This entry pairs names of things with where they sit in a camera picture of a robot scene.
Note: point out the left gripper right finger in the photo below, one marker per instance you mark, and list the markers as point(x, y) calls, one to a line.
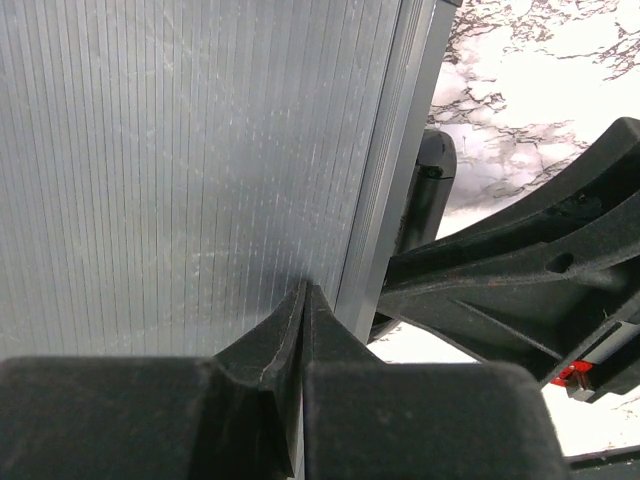
point(367, 419)

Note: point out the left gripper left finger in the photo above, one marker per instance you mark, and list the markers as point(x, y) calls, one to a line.
point(233, 415)

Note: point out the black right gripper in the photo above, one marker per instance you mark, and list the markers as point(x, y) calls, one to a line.
point(550, 283)

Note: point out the black poker set case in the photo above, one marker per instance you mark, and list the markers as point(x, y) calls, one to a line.
point(170, 169)

